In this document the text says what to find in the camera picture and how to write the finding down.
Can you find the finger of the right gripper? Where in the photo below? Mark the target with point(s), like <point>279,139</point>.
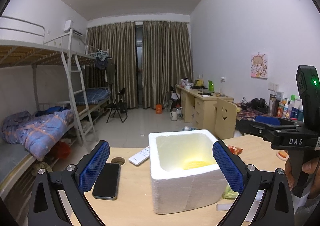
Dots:
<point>252,127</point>
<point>263,121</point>

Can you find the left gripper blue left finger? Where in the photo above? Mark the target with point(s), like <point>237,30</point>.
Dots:
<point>46,207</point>

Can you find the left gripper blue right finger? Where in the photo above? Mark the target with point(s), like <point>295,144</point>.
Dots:
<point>275,208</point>

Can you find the yellow foam net sleeve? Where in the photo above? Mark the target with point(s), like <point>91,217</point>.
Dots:
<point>194,164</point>

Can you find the black headphones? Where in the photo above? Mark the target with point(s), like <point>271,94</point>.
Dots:
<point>259,105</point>

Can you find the red orange snack packet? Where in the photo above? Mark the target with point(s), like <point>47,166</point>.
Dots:
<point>235,150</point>

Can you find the wooden smiley chair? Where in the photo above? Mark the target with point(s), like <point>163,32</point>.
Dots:
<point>225,119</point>

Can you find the green tissue packet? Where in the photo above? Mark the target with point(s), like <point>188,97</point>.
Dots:
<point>229,193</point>

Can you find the black smartphone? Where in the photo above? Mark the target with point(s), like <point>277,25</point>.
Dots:
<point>106,185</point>

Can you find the green bottle on desk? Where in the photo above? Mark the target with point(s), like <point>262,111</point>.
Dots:
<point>210,86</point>

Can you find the light wooden desk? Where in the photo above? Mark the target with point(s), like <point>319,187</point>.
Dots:
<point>199,110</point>

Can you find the blue orange plaid quilt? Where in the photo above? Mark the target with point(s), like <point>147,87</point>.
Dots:
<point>36,134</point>

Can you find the white styrofoam box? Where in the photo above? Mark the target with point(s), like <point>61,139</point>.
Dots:
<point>175,189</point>

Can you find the white electric kettle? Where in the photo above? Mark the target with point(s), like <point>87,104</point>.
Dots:
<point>173,116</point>

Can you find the orange box on floor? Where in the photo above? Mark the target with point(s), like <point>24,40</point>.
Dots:
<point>159,109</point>

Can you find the white remote control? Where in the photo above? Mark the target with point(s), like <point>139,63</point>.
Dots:
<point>140,157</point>

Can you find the brown right curtain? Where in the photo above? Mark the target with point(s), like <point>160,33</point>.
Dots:
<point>166,59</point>

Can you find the brown curtain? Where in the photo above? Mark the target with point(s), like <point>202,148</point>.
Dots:
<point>119,41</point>
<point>166,59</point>

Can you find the blue folded far quilt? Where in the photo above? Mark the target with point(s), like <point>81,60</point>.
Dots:
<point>94,96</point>

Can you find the black folding chair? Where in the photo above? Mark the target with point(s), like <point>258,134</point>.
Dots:
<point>117,105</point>

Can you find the white metal bunk bed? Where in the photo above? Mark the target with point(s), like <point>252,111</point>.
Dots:
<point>42,77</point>

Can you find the hanging dark clothes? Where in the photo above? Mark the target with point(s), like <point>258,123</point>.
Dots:
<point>102,63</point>

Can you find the brown left curtain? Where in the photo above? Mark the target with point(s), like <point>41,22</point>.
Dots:
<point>119,41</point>

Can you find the anime girl wall poster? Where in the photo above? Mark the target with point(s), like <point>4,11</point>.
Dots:
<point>259,66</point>

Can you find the white wall air conditioner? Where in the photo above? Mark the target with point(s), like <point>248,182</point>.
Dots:
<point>69,27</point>

